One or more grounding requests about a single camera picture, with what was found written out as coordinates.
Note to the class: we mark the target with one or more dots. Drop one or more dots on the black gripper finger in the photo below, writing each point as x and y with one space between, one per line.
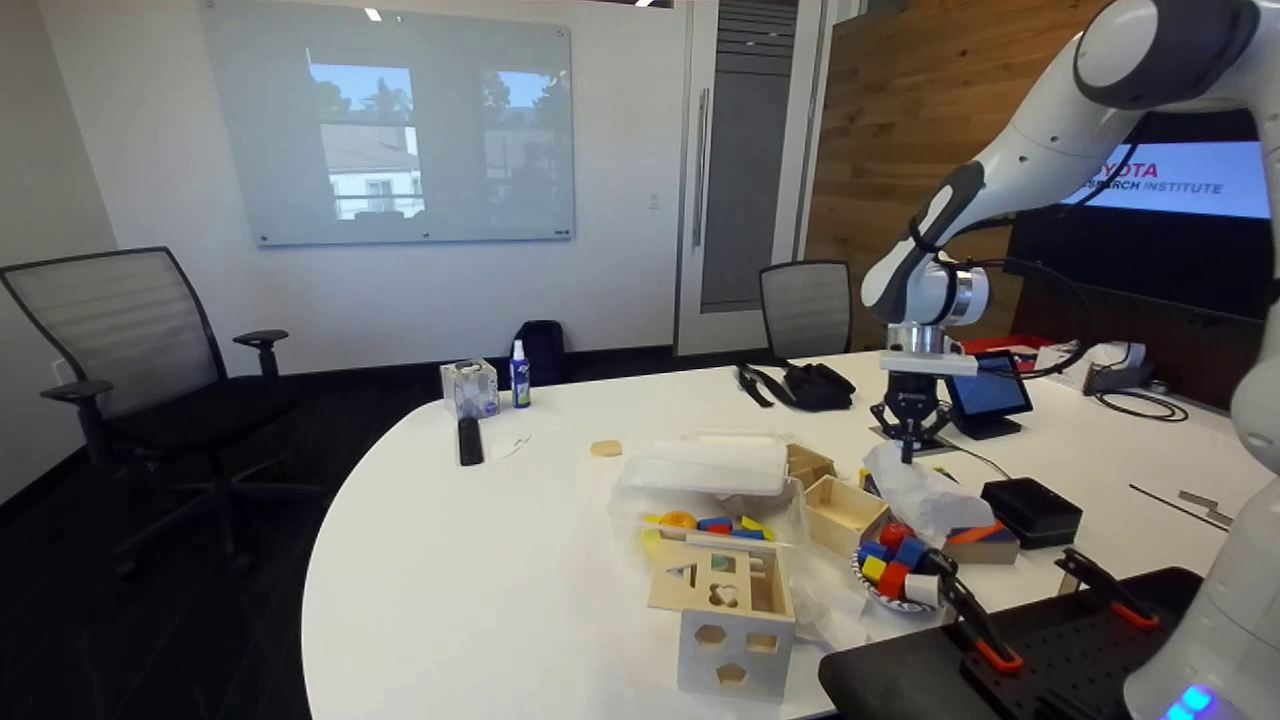
893 425
928 425

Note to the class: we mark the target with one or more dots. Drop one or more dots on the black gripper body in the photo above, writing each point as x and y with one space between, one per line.
914 393

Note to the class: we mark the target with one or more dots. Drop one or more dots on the white cloth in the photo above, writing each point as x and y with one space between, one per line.
927 484

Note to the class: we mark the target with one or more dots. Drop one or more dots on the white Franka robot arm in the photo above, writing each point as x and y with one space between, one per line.
1040 146

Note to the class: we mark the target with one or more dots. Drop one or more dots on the black tablet display on stand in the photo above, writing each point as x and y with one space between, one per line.
991 389

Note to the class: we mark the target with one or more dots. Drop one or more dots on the small open wooden tray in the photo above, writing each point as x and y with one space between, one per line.
841 514

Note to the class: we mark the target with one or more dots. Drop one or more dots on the red box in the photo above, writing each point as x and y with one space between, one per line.
1021 345

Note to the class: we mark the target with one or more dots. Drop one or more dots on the small black box device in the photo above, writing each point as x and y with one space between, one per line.
1031 511

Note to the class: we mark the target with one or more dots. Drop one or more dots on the grey mesh office chair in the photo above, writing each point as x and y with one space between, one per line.
805 305

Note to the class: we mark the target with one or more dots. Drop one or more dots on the bowl of coloured blocks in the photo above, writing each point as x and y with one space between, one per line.
899 565

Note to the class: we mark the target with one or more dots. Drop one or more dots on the clear bin of coloured blocks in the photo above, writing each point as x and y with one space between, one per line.
701 522

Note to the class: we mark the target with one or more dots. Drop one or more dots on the wooden shape sorter box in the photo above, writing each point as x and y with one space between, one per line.
720 623

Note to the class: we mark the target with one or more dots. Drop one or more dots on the thin metal bar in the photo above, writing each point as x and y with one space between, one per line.
1184 507

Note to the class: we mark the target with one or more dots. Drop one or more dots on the glass door with grey panel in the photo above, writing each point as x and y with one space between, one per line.
746 160

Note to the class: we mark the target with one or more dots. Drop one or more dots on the small round wooden disc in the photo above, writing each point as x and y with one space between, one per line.
607 450

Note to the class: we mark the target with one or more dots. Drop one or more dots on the small blue spray bottle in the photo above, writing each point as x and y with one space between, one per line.
520 381

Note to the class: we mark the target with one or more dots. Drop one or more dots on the black remote control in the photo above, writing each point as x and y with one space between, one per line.
468 441

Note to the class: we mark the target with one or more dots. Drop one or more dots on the clear tissue box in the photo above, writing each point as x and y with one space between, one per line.
468 389

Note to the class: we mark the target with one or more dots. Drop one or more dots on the mesh office chair with armrests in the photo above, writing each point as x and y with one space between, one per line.
127 345

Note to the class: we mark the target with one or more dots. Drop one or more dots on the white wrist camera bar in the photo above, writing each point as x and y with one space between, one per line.
955 363

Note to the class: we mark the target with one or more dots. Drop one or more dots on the black backpack by wall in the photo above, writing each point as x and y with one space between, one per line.
540 349

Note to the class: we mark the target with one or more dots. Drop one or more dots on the glass wall whiteboard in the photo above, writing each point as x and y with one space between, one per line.
386 120

